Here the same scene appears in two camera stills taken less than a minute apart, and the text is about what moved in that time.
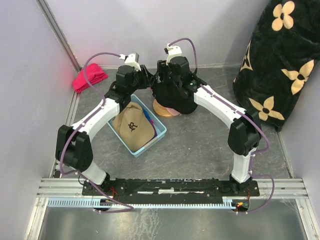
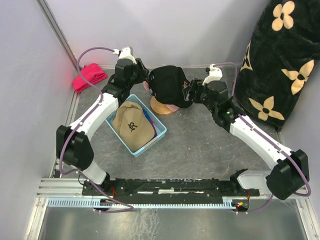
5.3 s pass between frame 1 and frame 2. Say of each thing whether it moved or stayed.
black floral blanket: stayed
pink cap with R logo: moved
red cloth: stayed
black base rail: stayed
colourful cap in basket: stayed
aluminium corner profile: stayed
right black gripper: moved
